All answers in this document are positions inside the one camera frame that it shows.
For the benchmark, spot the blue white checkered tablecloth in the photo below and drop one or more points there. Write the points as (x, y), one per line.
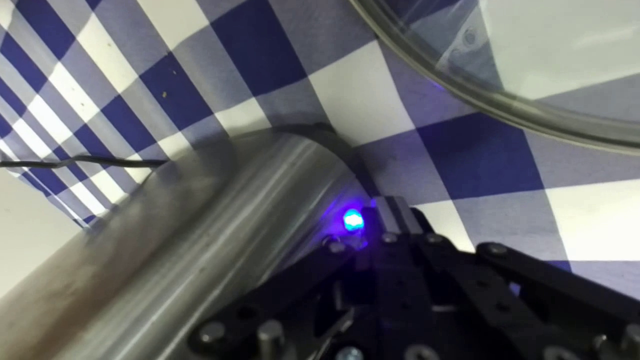
(280, 55)

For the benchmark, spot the stainless steel toaster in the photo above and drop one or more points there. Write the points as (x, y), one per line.
(200, 240)

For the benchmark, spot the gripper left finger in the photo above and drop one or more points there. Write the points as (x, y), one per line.
(300, 295)

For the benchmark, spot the clear glass bowl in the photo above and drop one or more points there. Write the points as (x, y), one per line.
(550, 55)

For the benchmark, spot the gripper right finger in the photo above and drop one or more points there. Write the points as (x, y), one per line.
(500, 300)

